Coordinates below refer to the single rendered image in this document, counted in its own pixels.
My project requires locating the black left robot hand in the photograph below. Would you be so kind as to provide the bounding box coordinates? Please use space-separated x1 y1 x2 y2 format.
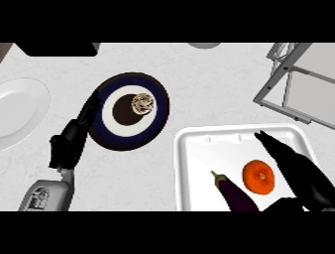
48 89 102 171

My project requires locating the navy and white plate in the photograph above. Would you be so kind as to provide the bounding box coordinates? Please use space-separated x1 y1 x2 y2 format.
86 71 170 152

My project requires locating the white tray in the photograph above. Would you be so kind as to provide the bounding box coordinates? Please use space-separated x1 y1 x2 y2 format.
172 123 320 212

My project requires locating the pale grey round object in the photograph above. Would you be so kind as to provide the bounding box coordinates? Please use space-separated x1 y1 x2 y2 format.
187 43 222 50

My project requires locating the black appliance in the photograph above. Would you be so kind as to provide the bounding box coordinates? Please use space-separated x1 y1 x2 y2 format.
14 43 101 58

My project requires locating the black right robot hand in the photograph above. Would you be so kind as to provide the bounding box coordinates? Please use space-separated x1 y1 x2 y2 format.
252 130 335 212

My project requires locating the grey tiered shelf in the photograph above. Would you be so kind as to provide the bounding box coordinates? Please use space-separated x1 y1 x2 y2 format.
250 43 335 131

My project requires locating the dark purple eggplant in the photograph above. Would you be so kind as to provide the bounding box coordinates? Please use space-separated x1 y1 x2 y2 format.
209 170 260 212

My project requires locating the orange squash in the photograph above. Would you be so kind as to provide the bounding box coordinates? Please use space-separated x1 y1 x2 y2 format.
241 159 275 195

